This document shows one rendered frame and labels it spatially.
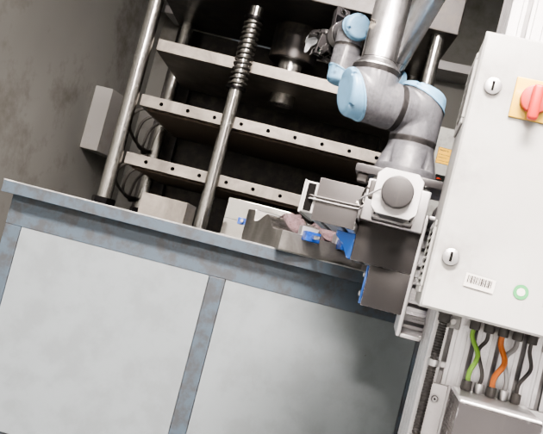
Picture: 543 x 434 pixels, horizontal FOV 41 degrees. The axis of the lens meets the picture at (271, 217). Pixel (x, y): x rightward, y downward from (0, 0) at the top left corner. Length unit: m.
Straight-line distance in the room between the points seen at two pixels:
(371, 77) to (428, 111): 0.16
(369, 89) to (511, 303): 0.70
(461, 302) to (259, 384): 1.09
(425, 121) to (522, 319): 0.70
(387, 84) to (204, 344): 0.94
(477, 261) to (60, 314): 1.40
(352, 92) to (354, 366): 0.86
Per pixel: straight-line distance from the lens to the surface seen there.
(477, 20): 5.87
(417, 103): 1.78
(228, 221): 3.00
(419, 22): 2.00
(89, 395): 2.29
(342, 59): 2.03
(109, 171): 3.04
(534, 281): 1.24
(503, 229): 1.23
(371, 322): 2.18
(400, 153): 1.76
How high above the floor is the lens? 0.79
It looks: 3 degrees up
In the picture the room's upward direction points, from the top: 14 degrees clockwise
